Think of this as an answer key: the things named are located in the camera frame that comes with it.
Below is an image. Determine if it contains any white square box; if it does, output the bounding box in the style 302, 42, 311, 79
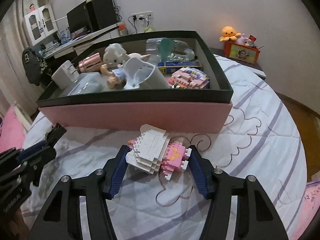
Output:
52, 60, 79, 90

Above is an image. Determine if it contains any rose gold metal canister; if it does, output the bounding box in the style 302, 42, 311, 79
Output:
78, 53, 103, 73

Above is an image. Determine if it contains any pink doll figurine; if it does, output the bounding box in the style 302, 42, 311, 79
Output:
100, 52, 151, 90

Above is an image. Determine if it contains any white bunny astronaut figurine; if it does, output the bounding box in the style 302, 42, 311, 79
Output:
103, 43, 127, 68

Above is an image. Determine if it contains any white pink brick model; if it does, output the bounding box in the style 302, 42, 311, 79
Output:
125, 124, 192, 181

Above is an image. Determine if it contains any white cup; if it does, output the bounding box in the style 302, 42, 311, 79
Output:
123, 57, 170, 90

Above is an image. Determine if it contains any blue gold box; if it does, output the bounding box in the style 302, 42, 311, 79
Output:
157, 61, 203, 75

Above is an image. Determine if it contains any clear plastic container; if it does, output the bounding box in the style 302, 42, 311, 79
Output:
145, 37, 174, 65

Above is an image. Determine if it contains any pink brick block model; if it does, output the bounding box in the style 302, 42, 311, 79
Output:
168, 67, 210, 89

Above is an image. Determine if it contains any clear glass perfume bottle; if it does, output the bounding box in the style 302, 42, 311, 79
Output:
169, 40, 195, 62

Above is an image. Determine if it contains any person's left hand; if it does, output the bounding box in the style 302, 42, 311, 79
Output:
1, 209, 30, 240

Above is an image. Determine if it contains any pink pillow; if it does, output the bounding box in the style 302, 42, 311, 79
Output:
0, 105, 25, 152

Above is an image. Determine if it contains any pink blanket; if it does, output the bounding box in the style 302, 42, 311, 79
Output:
291, 180, 319, 239

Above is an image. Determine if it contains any beige curtain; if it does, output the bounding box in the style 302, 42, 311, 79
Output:
1, 0, 42, 115

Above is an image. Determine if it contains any clear plastic card case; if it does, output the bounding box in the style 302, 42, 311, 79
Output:
65, 72, 104, 96

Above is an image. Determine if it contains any dark jacket on chair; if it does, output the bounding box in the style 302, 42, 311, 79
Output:
22, 47, 48, 86

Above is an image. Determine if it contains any white desk with drawers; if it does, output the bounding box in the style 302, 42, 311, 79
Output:
43, 22, 122, 60

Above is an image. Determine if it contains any white glass-door cabinet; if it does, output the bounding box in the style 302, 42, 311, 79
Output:
24, 4, 58, 46

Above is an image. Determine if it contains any black computer monitor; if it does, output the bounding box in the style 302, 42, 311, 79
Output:
67, 1, 92, 33

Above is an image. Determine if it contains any orange lid bottle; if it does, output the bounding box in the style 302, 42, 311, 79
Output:
118, 23, 129, 36

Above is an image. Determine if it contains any black computer tower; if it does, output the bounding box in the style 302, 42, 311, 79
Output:
86, 0, 118, 31

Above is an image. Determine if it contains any snack bag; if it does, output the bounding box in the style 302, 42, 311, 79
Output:
144, 27, 153, 33

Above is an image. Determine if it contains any red cartoon storage box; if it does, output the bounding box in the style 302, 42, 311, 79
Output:
223, 41, 260, 65

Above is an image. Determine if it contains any orange octopus plush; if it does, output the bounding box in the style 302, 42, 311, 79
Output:
219, 26, 241, 42

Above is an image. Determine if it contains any white wall power strip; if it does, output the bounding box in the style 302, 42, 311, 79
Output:
131, 11, 153, 20

